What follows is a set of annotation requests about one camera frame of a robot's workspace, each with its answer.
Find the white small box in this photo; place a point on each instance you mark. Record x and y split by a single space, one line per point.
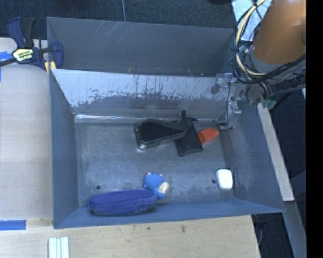
224 179

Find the orange plastic block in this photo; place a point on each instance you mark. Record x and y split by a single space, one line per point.
208 135

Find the blue toy animal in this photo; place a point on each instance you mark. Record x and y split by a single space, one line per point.
154 183

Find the grey metal bin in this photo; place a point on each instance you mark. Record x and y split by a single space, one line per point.
118 165

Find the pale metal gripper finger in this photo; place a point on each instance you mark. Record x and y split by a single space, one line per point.
232 115
223 82

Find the dark blue fabric pouch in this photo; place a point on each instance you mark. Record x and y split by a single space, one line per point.
121 202

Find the black flat pouch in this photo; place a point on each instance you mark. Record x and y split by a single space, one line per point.
189 144

